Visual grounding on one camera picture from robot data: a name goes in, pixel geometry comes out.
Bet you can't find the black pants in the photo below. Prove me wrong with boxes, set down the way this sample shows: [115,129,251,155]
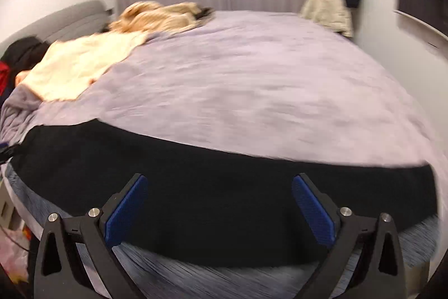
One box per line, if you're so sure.
[7,120,439,268]

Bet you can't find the black clothes pile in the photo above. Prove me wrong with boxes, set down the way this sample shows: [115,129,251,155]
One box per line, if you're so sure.
[0,36,50,73]

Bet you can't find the lavender plush blanket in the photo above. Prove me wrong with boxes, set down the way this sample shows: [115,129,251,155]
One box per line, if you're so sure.
[0,10,448,177]

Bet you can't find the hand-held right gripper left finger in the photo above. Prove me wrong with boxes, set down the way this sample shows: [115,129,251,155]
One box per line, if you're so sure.
[33,173,149,299]

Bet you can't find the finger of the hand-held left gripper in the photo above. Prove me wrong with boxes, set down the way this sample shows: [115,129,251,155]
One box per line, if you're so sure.
[0,141,22,162]

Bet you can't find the peach shirt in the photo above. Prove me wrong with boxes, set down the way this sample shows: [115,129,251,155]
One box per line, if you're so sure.
[16,31,150,102]

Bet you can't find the red cloth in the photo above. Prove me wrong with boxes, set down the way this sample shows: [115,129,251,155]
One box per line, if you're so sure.
[0,61,12,101]

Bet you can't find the translucent plastic bag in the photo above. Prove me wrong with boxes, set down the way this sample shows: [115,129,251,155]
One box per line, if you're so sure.
[0,227,32,283]

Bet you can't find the beige striped sweater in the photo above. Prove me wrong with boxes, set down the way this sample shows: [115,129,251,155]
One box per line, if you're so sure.
[108,1,207,36]

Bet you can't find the grey padded headboard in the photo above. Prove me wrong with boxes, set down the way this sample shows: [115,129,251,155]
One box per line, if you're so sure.
[35,0,117,45]

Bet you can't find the cream puffer jacket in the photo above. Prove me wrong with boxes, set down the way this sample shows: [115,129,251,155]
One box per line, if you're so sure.
[299,0,354,38]

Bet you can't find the dark grey garment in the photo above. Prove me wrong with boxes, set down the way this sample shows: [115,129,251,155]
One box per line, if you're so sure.
[195,6,216,21]

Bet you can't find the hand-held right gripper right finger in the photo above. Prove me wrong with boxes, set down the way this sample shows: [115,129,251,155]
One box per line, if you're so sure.
[293,173,408,299]

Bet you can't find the blue speckled leaf-print pillow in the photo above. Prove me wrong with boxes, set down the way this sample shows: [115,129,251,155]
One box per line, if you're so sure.
[3,162,442,299]

